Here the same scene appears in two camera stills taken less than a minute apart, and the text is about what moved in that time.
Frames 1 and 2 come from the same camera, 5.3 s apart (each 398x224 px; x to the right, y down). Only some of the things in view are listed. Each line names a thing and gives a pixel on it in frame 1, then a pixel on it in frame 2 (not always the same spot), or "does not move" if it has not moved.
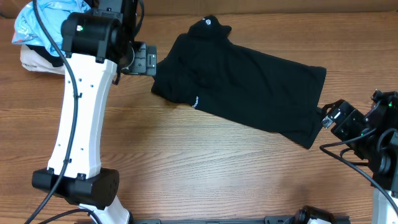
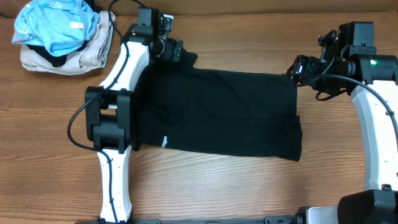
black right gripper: [333, 114] -> [300, 70]
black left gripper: [149, 59] -> [177, 50]
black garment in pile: [55, 60] does not move
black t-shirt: [204, 68] -> [180, 106]
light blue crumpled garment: [30, 29] does not move
